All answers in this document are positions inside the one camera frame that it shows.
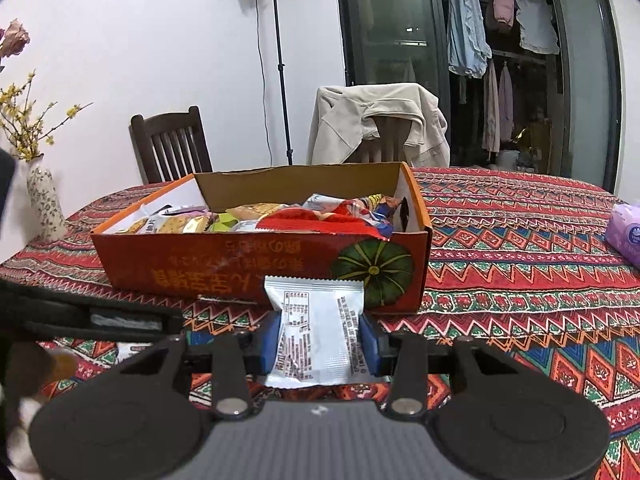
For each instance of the yellow flower branches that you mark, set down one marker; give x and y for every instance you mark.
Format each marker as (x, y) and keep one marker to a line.
(25, 147)

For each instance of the beige jacket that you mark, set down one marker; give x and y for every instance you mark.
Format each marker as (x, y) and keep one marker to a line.
(340, 120)

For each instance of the red snack packet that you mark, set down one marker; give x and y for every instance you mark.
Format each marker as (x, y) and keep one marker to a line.
(310, 222)

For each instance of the orange cardboard box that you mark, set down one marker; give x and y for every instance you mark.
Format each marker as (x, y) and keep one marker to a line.
(200, 270)

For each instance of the wardrobe with hanging clothes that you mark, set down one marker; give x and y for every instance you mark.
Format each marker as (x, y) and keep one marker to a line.
(385, 10)

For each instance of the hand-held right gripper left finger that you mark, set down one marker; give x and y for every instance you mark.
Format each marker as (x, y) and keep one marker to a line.
(270, 345)

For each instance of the floral ceramic vase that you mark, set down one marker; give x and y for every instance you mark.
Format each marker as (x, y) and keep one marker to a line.
(47, 205)

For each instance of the pink artificial roses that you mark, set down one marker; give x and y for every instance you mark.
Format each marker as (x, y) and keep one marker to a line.
(15, 37)

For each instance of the white orange snack packet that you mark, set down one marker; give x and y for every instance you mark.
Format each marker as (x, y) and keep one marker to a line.
(255, 210)
(170, 224)
(132, 226)

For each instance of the pale hanging garment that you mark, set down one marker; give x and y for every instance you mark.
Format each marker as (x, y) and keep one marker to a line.
(491, 110)
(506, 105)

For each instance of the green snack packet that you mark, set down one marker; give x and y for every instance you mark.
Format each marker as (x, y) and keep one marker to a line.
(227, 221)

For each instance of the light blue hanging shirt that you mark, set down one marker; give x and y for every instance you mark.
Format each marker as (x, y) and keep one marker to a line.
(467, 30)

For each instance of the person's left hand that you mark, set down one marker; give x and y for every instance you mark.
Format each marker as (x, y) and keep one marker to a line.
(47, 370)

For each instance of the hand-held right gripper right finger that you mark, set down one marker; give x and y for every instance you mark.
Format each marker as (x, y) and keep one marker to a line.
(371, 345)

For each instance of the dark wooden chair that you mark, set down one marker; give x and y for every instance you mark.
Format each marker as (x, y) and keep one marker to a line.
(170, 145)

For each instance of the multicoloured snack packet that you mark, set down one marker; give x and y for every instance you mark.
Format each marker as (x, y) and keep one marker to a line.
(380, 207)

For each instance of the white hanging garment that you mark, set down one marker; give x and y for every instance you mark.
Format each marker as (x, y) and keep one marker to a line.
(537, 30)

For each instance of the purple tissue pack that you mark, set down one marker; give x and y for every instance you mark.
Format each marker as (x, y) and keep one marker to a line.
(625, 235)

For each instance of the brown wooden chair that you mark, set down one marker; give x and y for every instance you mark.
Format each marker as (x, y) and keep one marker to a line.
(390, 140)

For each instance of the person's left forearm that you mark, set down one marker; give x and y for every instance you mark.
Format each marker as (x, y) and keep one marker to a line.
(20, 435)

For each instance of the pink hanging garment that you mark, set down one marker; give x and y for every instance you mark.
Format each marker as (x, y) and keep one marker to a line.
(504, 2)

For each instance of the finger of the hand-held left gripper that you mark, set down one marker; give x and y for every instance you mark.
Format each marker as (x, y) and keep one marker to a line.
(60, 307)
(100, 336)

